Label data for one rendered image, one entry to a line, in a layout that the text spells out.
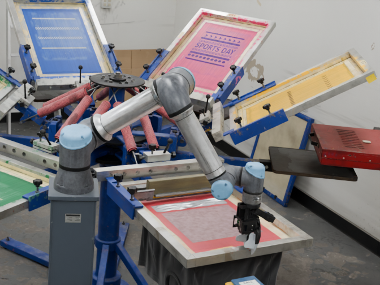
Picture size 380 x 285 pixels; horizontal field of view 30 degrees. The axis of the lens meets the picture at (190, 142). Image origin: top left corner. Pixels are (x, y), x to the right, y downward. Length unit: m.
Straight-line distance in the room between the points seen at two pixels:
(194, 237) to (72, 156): 0.63
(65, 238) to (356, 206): 3.07
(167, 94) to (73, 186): 0.50
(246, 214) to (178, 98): 0.54
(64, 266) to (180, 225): 0.54
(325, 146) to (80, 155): 1.60
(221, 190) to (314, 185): 3.25
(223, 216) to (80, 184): 0.76
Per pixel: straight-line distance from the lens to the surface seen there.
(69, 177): 2.65
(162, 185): 3.20
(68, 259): 2.77
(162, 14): 7.62
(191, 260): 2.67
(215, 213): 3.16
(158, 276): 3.15
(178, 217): 3.08
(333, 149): 3.79
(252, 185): 2.66
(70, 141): 2.60
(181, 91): 2.49
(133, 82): 3.85
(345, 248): 5.29
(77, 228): 2.71
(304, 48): 5.75
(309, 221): 5.60
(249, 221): 2.71
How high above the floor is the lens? 2.26
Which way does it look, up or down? 19 degrees down
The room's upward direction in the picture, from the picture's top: 6 degrees clockwise
